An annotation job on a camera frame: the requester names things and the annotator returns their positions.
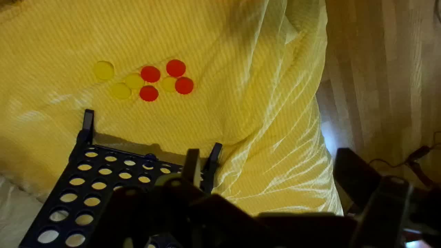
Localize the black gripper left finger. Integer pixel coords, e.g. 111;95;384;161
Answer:
105;147;259;248

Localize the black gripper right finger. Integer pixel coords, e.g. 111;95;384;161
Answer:
332;146;441;248

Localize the orange-red game chip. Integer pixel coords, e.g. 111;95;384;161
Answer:
138;84;160;103
174;76;196;96
165;58;187;78
139;65;162;84

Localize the yellow bed sheet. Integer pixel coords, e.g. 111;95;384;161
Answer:
0;0;346;218

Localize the dark floor cable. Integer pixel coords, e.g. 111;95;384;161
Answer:
366;132;441;190

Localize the blue connect four frame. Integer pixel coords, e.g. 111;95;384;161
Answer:
18;107;224;248

